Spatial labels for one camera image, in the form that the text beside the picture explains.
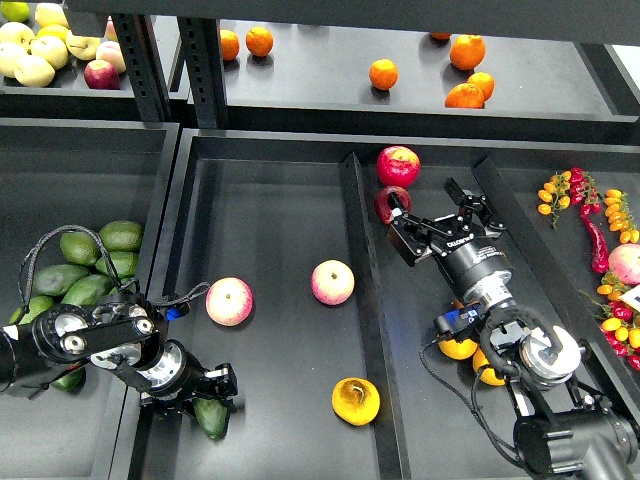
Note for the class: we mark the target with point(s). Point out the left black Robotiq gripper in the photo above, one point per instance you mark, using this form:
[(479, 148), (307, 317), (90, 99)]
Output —
[(176, 374)]

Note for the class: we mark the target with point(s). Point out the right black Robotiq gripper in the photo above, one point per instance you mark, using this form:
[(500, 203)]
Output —
[(475, 270)]

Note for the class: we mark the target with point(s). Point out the dark green avocado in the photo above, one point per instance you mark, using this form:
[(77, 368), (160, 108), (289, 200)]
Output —
[(211, 415)]

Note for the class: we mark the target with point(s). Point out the yellow pear with stem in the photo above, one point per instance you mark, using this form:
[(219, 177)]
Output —
[(356, 401)]

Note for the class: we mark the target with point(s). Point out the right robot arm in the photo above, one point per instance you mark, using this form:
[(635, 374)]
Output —
[(563, 426)]

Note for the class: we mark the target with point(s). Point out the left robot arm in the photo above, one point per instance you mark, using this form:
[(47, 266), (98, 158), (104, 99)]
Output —
[(124, 334)]

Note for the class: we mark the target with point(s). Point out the green avocado bottom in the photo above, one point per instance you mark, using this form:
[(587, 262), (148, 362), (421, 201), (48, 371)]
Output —
[(70, 382)]

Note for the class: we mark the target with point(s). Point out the yellow pear left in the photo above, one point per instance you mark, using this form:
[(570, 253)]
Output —
[(458, 350)]

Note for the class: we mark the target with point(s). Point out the green avocado centre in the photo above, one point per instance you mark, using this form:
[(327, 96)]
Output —
[(88, 290)]

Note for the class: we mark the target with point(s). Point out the yellow pear bottom centre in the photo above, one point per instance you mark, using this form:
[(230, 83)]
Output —
[(488, 375)]

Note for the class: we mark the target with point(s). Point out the green avocado top right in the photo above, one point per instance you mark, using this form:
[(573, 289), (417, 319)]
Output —
[(122, 235)]

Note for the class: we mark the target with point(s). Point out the light green avocado left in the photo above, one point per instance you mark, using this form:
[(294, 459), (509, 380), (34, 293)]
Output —
[(37, 305)]

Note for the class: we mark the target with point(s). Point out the dark avocado middle left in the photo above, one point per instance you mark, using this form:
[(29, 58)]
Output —
[(56, 280)]

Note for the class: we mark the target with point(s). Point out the green avocado top left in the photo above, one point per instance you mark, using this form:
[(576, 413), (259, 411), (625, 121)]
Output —
[(79, 248)]

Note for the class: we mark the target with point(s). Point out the dark red apple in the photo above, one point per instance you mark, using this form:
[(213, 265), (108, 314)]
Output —
[(381, 205)]

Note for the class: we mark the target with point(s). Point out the bright red apple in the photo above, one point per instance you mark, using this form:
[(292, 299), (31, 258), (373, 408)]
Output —
[(398, 166)]

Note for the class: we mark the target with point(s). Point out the pink apple left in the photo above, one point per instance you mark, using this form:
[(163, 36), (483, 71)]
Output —
[(229, 301)]

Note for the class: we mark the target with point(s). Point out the pink apple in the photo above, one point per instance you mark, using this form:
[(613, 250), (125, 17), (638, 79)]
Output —
[(332, 282), (229, 301)]

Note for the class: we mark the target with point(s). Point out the orange cherry tomato vine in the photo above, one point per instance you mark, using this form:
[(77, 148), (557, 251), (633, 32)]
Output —
[(554, 197)]

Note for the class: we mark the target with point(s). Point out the pink apple centre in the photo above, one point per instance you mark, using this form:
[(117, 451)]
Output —
[(332, 282)]

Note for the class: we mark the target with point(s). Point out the orange on shelf front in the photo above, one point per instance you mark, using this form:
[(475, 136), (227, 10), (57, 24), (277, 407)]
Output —
[(465, 95)]

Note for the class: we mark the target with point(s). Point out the orange on shelf right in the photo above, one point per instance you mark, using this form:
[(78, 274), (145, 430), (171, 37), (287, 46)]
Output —
[(485, 82)]

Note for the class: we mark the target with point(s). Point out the black centre tray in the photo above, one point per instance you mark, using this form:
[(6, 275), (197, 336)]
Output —
[(268, 211)]

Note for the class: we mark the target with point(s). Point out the black tray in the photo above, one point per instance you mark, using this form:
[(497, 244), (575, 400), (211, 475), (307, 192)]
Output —
[(88, 173), (268, 211)]

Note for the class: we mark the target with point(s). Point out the orange on shelf centre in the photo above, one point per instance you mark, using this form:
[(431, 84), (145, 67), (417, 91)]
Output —
[(383, 74)]

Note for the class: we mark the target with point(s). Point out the red chili pepper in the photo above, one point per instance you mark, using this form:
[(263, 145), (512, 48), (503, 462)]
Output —
[(599, 250)]

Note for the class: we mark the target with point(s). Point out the large orange on shelf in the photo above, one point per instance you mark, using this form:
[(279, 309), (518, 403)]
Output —
[(467, 52)]

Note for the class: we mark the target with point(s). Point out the yellow cherry tomato vine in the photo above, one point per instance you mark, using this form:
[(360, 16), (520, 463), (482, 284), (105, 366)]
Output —
[(620, 218)]

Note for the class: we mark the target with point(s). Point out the pink peach right edge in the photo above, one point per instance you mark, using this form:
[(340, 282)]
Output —
[(624, 263)]

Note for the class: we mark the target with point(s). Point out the black left tray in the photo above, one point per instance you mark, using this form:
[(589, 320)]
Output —
[(88, 173)]

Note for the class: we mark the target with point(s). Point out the orange on shelf left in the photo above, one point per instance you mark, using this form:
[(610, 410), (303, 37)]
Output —
[(230, 45)]

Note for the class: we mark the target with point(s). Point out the red apple on shelf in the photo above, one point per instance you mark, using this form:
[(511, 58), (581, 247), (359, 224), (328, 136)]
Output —
[(101, 75)]

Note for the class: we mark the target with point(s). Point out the yellow apple front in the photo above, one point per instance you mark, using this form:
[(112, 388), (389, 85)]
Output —
[(33, 71)]

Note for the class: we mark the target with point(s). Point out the yellow apple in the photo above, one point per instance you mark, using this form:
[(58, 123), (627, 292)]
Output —
[(51, 49), (33, 71)]

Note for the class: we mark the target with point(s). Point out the yellow apple centre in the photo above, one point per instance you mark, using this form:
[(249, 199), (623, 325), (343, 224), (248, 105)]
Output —
[(51, 49)]

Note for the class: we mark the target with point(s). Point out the green lime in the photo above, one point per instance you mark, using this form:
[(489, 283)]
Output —
[(15, 11)]

